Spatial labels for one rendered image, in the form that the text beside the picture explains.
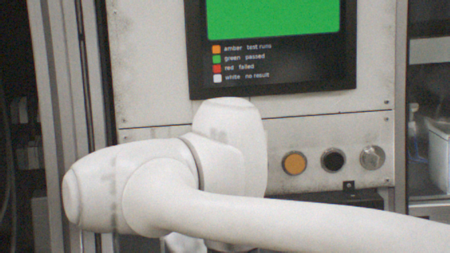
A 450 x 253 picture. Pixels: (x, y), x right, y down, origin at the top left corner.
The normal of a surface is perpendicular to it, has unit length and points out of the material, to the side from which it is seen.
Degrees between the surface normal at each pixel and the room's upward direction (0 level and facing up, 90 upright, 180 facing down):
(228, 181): 92
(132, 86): 90
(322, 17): 90
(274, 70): 90
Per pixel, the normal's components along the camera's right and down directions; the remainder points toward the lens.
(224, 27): 0.13, 0.22
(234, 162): 0.41, 0.11
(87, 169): -0.19, -0.62
